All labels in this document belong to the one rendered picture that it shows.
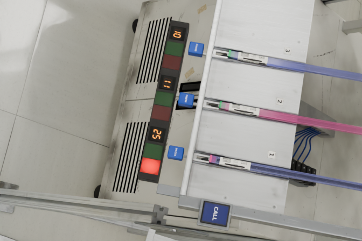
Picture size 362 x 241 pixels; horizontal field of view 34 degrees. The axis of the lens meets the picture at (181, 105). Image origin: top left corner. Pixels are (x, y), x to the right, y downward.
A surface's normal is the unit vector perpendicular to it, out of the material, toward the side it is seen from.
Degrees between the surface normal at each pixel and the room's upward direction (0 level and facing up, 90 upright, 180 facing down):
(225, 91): 47
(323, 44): 0
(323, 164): 0
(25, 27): 0
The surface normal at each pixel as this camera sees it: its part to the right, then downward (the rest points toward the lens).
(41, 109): 0.71, -0.04
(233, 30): -0.01, -0.25
